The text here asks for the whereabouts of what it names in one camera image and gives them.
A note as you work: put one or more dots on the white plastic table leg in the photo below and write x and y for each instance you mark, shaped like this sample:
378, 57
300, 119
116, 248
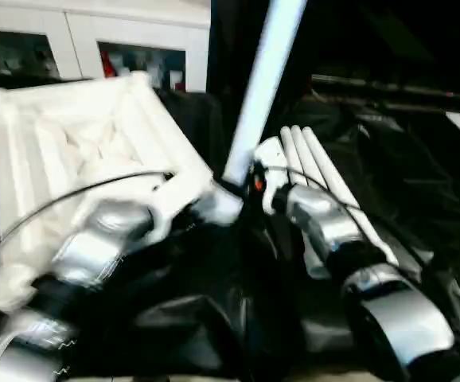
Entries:
303, 155
313, 259
262, 87
337, 187

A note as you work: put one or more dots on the white table top frame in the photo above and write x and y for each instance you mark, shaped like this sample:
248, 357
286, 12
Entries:
79, 135

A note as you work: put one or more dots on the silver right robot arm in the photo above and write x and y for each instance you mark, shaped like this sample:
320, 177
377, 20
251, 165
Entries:
373, 294

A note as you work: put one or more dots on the black work mat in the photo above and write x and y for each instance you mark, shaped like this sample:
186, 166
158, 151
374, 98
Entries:
214, 318

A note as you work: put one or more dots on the white glass-door cabinet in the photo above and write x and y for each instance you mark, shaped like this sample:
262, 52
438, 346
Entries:
79, 32

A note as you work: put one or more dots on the black metal rail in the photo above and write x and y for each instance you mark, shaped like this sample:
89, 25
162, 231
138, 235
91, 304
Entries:
397, 89

